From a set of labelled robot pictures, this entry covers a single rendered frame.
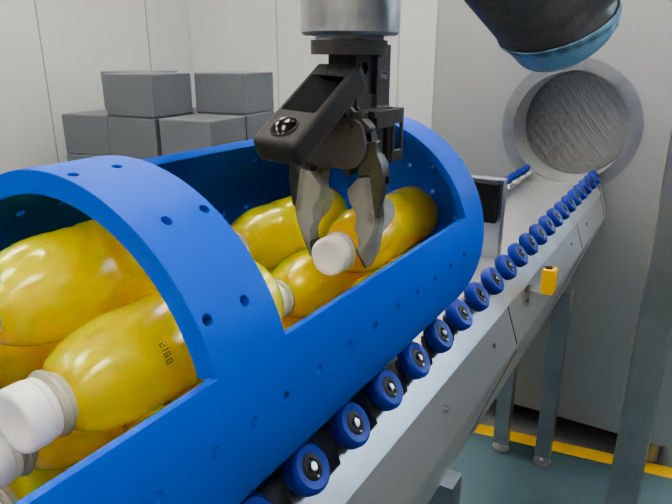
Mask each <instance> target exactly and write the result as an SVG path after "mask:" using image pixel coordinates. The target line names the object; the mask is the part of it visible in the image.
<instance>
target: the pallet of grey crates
mask: <svg viewBox="0 0 672 504"><path fill-rule="evenodd" d="M101 80H102V88H103V97H104V105H105V110H103V109H102V110H93V111H85V112H76V113H67V114H62V122H63V129H64V136H65V143H66V150H67V153H68V154H67V159H68V161H73V160H79V159H85V158H91V157H97V156H105V155H119V156H127V157H132V158H136V159H140V160H141V159H146V158H152V157H157V156H163V155H168V154H174V153H179V152H185V151H190V150H196V149H201V148H207V147H212V146H218V145H223V144H228V143H234V142H239V141H245V140H250V139H253V138H254V136H255V135H256V134H257V133H258V131H259V130H260V129H261V128H262V127H263V126H264V125H265V124H266V122H267V121H268V120H269V119H270V118H271V117H272V116H273V115H274V114H275V112H274V111H273V110H274V96H273V72H255V71H218V72H195V73H194V80H195V94H196V107H193V106H192V93H191V79H190V73H180V72H178V71H173V70H124V71H101Z"/></svg>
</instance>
